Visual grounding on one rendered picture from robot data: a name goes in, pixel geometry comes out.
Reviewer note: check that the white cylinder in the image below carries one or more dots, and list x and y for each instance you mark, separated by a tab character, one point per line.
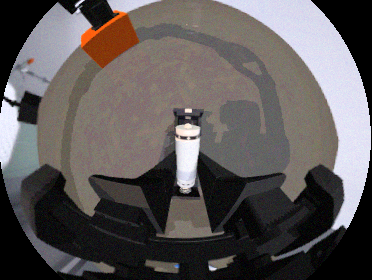
186	149

